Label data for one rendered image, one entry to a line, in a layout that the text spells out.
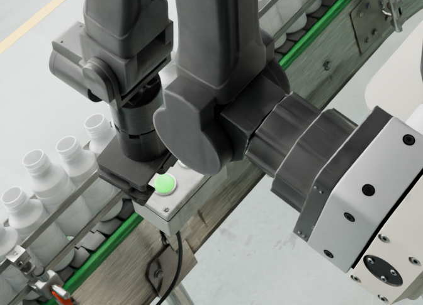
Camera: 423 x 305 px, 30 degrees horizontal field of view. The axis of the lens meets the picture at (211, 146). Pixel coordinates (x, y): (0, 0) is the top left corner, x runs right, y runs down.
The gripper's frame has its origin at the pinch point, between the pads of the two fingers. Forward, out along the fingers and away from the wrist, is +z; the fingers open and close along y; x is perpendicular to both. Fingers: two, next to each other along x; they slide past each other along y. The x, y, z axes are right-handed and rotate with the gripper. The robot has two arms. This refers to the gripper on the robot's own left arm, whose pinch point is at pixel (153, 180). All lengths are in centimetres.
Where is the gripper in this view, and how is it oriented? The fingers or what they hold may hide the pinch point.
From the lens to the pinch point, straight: 95.9
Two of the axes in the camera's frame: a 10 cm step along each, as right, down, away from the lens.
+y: -5.3, 7.3, -4.3
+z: 0.4, 5.3, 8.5
